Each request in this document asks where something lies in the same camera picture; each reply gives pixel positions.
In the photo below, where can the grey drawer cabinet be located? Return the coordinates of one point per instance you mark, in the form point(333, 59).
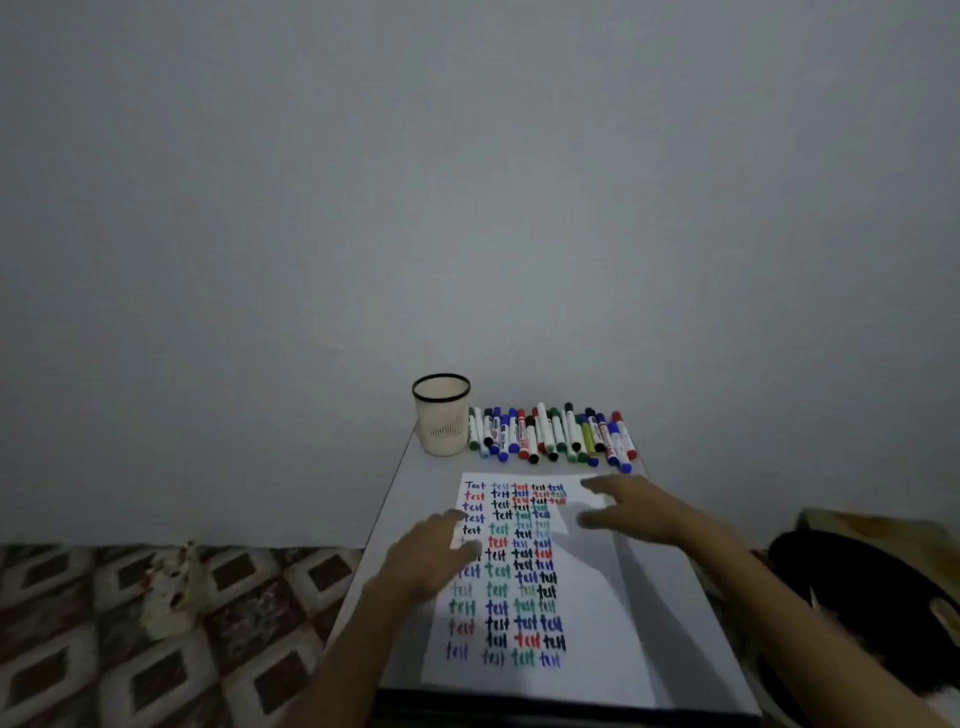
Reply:
point(540, 712)

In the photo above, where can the person's right hand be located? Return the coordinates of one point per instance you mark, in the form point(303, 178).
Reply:
point(652, 514)

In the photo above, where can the small cream box of pens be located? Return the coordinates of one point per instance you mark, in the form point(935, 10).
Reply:
point(169, 607)

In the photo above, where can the white paper with colored writing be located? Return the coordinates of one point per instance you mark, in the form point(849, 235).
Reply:
point(600, 645)

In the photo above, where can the beige mesh cup black rim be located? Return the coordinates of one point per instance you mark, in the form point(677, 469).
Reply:
point(442, 427)

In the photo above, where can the person's left forearm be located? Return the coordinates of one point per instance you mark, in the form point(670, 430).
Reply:
point(352, 667)

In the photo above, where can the yellow floral cushion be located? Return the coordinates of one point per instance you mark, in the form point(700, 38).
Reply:
point(885, 529)

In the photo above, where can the row of colored markers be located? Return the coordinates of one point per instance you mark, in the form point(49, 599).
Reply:
point(555, 435)

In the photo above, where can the person's left hand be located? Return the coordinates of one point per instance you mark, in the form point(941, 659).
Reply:
point(420, 559)

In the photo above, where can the person's right forearm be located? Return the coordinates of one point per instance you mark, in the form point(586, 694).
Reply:
point(810, 637)

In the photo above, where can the black plastic bucket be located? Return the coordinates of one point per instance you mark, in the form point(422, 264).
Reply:
point(862, 592)

